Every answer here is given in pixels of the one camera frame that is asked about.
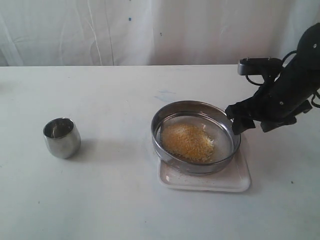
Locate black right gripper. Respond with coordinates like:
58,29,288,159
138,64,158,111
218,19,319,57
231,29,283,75
225,83,312,135

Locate yellow millet grains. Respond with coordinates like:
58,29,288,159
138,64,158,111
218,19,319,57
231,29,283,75
161,123,214,163

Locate round steel mesh sieve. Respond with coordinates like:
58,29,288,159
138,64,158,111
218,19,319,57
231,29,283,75
151,100,241,176

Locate small stainless steel cup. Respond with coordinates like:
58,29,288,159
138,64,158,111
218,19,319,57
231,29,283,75
43,117,81,159

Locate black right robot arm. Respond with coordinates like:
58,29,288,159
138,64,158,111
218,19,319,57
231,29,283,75
225,23,320,135

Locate white square plastic tray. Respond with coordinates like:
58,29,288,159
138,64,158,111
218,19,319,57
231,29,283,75
158,144,252,193

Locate white backdrop curtain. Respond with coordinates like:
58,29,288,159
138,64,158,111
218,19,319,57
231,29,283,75
0,0,320,67

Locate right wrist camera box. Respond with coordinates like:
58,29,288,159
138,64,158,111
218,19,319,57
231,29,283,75
237,57,283,76

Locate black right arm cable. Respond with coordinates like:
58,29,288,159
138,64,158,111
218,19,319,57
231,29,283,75
244,49,320,110

